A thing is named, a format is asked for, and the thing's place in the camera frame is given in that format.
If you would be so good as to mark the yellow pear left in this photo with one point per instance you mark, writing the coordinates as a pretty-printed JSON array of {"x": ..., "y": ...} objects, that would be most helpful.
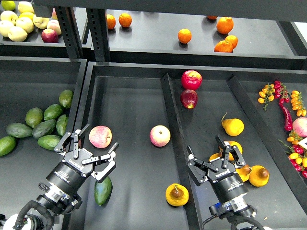
[{"x": 215, "y": 156}]

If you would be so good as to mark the green avocado upper middle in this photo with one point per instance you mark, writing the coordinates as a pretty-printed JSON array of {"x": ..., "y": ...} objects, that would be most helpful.
[{"x": 53, "y": 112}]

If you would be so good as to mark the yellow pear upper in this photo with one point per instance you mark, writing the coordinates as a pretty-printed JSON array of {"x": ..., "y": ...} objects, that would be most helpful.
[{"x": 233, "y": 126}]

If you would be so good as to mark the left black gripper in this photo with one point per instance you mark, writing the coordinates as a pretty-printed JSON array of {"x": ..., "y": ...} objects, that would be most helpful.
[{"x": 79, "y": 164}]

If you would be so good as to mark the black shelf post right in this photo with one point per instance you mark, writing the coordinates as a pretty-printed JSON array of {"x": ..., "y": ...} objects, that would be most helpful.
[{"x": 97, "y": 22}]

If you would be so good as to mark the black tray divider left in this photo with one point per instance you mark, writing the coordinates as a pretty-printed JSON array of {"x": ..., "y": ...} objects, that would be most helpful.
[{"x": 180, "y": 152}]

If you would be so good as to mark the yellow pear lower centre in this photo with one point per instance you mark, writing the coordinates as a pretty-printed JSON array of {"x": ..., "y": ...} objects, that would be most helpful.
[{"x": 244, "y": 172}]

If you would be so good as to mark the black upper left tray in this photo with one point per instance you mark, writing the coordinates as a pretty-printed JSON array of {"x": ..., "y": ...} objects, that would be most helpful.
[{"x": 34, "y": 46}]

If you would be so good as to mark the light green avocado far left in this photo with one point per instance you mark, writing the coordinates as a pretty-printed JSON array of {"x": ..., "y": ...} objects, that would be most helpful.
[{"x": 7, "y": 144}]

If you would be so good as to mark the pink apple left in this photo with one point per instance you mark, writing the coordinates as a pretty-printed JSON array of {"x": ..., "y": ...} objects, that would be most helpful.
[{"x": 100, "y": 136}]

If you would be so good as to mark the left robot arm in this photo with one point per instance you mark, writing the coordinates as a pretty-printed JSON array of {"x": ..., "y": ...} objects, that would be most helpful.
[{"x": 60, "y": 195}]

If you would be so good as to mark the dark red apple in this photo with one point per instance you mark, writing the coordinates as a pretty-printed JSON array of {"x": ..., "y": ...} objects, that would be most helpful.
[{"x": 189, "y": 99}]

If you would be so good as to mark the black centre tray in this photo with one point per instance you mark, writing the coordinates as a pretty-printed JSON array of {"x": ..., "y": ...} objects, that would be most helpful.
[{"x": 129, "y": 100}]

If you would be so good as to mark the yellow pear stem up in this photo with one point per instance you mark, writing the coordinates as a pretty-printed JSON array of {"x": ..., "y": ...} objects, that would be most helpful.
[{"x": 176, "y": 195}]

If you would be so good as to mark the pink apple right edge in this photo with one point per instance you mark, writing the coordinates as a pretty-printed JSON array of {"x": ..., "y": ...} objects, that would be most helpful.
[{"x": 300, "y": 126}]

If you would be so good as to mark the light green avocado round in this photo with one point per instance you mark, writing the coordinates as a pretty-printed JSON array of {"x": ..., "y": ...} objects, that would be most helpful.
[{"x": 34, "y": 117}]

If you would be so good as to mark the green avocado top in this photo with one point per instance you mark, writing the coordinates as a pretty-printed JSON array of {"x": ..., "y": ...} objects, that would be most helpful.
[{"x": 65, "y": 98}]

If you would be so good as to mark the mixed cherry tomatoes lower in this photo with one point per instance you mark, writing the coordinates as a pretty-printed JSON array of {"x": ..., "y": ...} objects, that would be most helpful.
[{"x": 297, "y": 155}]

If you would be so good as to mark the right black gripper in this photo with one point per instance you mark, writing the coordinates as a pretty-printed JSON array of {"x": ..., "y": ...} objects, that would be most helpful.
[{"x": 226, "y": 183}]

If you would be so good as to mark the yellow pear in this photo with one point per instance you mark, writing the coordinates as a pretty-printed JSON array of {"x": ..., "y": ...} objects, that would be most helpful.
[
  {"x": 233, "y": 126},
  {"x": 234, "y": 143},
  {"x": 215, "y": 156},
  {"x": 259, "y": 176},
  {"x": 244, "y": 172}
]

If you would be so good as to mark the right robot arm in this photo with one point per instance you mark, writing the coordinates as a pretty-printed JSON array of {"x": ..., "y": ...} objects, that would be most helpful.
[{"x": 236, "y": 211}]

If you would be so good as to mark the red chili pepper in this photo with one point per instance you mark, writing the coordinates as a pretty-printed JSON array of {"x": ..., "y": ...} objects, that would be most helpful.
[{"x": 288, "y": 123}]

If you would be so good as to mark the pink apple centre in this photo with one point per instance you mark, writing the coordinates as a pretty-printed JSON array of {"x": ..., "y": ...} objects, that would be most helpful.
[{"x": 160, "y": 135}]

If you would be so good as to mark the red cherry tomato cluster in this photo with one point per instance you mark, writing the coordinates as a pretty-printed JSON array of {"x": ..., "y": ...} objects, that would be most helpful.
[{"x": 281, "y": 92}]

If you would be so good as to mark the yellow pear lower right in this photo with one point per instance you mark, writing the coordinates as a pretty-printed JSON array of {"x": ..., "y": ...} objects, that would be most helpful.
[{"x": 259, "y": 176}]

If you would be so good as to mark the white label card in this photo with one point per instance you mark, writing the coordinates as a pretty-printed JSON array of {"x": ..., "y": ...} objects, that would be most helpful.
[{"x": 303, "y": 143}]

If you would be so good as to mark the red apple on shelf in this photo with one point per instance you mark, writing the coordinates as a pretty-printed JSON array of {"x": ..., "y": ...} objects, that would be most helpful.
[{"x": 49, "y": 36}]

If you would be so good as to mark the dark avocado left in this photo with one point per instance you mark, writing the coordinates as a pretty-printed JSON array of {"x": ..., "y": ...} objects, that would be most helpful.
[{"x": 19, "y": 130}]

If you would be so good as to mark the pink apple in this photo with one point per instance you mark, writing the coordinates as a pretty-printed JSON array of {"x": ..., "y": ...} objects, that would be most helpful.
[
  {"x": 100, "y": 136},
  {"x": 160, "y": 135}
]

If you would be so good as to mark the orange front right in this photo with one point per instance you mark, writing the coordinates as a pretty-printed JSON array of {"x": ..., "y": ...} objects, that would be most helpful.
[{"x": 224, "y": 46}]

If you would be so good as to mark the orange cherry tomato vine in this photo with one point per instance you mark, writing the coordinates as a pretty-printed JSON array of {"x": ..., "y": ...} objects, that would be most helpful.
[{"x": 266, "y": 95}]

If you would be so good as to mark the yellow pear middle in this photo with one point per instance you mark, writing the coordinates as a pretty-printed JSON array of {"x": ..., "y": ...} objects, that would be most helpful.
[{"x": 234, "y": 143}]

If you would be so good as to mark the dark avocado centre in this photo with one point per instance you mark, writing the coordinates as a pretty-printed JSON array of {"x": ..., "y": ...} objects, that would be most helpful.
[{"x": 44, "y": 128}]

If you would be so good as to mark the green avocado lower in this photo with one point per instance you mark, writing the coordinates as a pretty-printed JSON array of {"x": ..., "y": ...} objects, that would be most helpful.
[{"x": 49, "y": 142}]

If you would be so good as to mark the bright red apple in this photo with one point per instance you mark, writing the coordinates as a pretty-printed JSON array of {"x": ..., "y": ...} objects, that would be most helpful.
[{"x": 191, "y": 80}]

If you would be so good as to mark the dark green avocado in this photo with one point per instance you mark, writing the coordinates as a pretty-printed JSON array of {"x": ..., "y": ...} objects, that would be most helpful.
[{"x": 102, "y": 191}]

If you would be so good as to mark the green avocado by wall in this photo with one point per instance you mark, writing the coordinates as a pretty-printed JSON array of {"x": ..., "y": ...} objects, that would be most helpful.
[{"x": 61, "y": 124}]

